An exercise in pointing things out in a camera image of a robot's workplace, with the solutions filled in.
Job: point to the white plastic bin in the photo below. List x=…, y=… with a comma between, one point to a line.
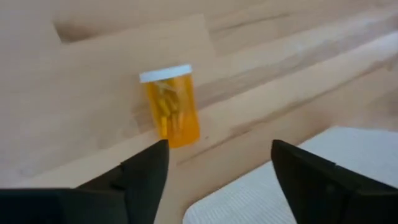
x=242, y=199

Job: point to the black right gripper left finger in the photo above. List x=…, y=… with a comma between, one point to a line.
x=133, y=193

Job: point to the amber pill bottle white cap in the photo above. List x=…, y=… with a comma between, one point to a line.
x=174, y=105

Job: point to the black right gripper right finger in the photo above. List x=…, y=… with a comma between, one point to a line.
x=326, y=196

